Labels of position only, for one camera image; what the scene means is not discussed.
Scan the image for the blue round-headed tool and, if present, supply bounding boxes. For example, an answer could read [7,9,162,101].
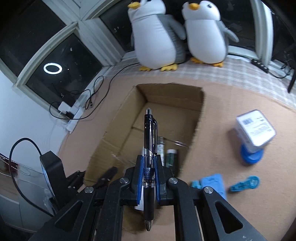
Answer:
[230,176,260,193]

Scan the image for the white power adapter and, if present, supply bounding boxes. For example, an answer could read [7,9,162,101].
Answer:
[58,101,74,113]

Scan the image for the long black cable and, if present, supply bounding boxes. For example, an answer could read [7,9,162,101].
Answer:
[49,61,140,120]

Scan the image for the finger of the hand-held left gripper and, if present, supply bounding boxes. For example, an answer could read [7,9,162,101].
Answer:
[67,170,86,189]
[94,166,117,189]

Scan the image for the clear plastic bin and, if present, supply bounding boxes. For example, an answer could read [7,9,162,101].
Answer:
[0,152,58,232]

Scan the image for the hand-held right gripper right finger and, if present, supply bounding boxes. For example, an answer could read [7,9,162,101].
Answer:
[154,155,273,241]

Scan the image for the black USB cable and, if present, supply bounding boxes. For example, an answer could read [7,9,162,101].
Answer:
[84,76,105,109]

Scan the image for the blue plastic clip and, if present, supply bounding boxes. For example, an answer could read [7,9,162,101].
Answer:
[199,173,227,201]

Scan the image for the small white box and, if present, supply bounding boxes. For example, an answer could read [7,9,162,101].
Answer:
[236,109,277,153]

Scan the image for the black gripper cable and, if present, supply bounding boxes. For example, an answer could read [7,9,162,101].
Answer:
[10,138,56,217]

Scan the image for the green and white glue stick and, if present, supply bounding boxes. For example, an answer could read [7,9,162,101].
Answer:
[165,149,178,168]

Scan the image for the blue round lid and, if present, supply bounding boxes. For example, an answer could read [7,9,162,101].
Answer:
[240,144,264,165]

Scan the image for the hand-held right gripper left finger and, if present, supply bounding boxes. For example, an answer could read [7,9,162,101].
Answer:
[28,155,145,241]

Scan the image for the large penguin plush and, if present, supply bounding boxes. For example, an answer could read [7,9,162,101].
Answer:
[128,0,188,72]

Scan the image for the cardboard box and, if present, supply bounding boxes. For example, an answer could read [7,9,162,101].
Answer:
[83,83,206,233]

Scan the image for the checkered windowsill cloth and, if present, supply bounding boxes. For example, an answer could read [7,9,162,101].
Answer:
[92,52,296,112]

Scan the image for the small penguin plush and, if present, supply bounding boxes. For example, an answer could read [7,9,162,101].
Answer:
[181,0,240,67]

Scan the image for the black power strip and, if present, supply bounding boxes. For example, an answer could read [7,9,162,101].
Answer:
[251,59,270,73]

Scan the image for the white power strip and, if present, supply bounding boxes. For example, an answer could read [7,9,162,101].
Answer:
[66,93,93,133]

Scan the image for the black retractable pen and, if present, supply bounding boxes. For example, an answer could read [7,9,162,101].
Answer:
[142,108,158,232]

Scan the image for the white window frame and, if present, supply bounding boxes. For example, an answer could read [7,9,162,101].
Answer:
[0,0,296,93]

